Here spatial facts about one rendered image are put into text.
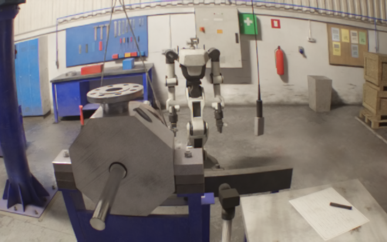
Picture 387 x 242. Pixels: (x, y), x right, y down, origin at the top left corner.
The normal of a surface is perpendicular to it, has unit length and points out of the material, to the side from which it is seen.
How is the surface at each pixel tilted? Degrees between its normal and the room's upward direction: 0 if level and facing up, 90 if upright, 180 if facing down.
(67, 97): 90
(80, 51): 90
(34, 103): 90
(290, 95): 90
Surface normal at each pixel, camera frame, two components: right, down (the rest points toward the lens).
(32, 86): -0.04, 0.29
